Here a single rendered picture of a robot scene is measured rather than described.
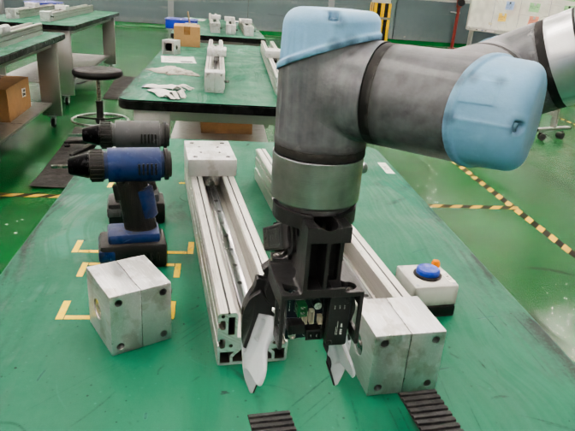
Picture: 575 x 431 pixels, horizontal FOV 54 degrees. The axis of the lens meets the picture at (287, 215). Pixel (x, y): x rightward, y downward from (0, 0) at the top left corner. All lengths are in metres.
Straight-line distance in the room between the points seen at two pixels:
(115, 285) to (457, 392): 0.50
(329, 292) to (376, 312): 0.33
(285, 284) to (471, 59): 0.22
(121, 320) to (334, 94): 0.52
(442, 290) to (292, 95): 0.61
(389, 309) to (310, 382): 0.15
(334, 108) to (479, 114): 0.10
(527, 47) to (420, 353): 0.43
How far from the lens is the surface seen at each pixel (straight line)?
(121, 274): 0.85
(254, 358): 0.55
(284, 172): 0.44
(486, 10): 7.05
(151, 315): 0.84
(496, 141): 0.38
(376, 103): 0.39
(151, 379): 0.80
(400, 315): 0.79
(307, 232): 0.43
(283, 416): 0.70
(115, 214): 1.23
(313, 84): 0.41
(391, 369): 0.78
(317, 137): 0.42
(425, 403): 0.75
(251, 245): 0.96
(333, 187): 0.44
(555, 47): 0.49
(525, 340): 0.99
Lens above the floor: 1.28
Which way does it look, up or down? 22 degrees down
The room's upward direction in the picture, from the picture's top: 4 degrees clockwise
